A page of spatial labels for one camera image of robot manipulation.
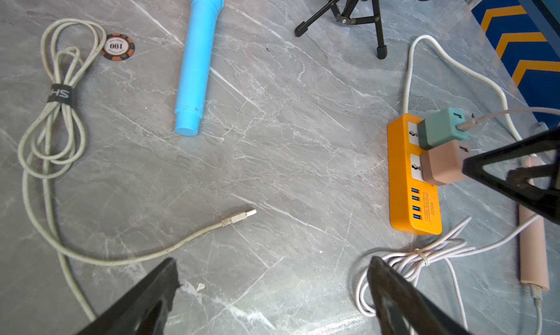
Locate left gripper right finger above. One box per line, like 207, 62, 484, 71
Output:
367, 256, 469, 334

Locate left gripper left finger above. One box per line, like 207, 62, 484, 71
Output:
80, 258, 180, 334

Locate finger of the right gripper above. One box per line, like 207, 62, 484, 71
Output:
462, 127, 559, 225

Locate white charging cable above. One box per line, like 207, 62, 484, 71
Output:
353, 106, 560, 335

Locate pink electric toothbrush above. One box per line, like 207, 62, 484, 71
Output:
518, 155, 551, 292

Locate pink charger cube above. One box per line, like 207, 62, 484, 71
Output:
420, 140, 473, 186

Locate orange power strip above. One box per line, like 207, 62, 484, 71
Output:
387, 113, 443, 235

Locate teal charger cube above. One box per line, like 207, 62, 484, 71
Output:
418, 107, 468, 151

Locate beige cable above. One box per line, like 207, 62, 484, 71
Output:
16, 18, 258, 323

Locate black tripod stand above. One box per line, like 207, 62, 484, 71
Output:
295, 0, 388, 59

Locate blue cylindrical device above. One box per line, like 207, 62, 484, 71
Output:
175, 0, 225, 137

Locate white power strip cord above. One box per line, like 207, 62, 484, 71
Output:
401, 34, 524, 143

